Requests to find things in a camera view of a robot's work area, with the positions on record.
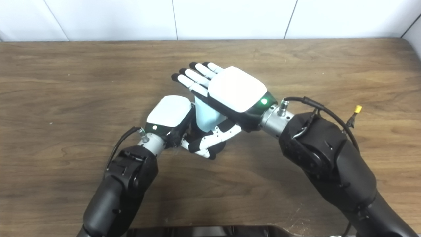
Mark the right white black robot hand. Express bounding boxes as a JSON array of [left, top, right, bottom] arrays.
[[171, 62, 278, 153]]

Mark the black plastic nozzle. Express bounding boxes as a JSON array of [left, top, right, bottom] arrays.
[[189, 128, 227, 155]]

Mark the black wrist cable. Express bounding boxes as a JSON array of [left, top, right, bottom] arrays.
[[278, 96, 360, 152], [105, 126, 142, 171]]

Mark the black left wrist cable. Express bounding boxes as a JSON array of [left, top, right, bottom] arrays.
[[105, 126, 142, 171]]

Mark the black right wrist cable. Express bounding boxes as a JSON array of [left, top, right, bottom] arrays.
[[278, 96, 360, 152]]

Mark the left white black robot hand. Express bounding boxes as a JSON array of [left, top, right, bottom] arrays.
[[145, 95, 217, 160]]

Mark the black robot torso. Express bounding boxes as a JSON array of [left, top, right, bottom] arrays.
[[127, 225, 296, 237]]

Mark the light blue cup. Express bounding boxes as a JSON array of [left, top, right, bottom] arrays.
[[194, 96, 227, 133]]

